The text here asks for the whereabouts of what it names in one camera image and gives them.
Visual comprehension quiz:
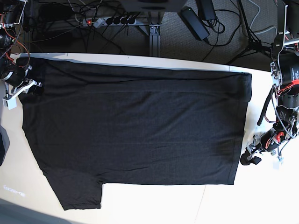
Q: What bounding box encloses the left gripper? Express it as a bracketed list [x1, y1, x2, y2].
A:
[240, 134, 285, 166]

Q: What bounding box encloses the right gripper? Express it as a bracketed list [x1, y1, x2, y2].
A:
[3, 57, 43, 99]

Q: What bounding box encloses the dark grey T-shirt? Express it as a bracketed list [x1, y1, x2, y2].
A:
[20, 58, 252, 210]

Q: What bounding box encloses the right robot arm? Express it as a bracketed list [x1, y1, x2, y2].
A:
[0, 0, 43, 100]

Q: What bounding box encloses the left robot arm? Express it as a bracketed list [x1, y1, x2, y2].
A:
[240, 0, 299, 166]

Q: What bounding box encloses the dark object at left edge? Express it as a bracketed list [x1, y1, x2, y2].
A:
[0, 127, 10, 166]

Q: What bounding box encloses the black power strip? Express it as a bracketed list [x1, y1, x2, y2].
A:
[79, 16, 137, 28]

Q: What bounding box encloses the black power brick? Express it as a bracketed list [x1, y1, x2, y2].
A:
[178, 7, 210, 41]

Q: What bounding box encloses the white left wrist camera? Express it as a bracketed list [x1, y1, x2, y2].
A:
[273, 160, 284, 170]

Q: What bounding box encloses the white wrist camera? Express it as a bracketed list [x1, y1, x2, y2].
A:
[2, 97, 17, 110]
[273, 160, 284, 170]

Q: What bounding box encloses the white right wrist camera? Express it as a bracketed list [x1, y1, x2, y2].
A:
[2, 97, 17, 110]

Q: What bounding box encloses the grey camera mount plate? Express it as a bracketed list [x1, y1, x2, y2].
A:
[119, 0, 186, 12]

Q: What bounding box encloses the aluminium frame post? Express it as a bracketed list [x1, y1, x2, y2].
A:
[137, 11, 165, 57]

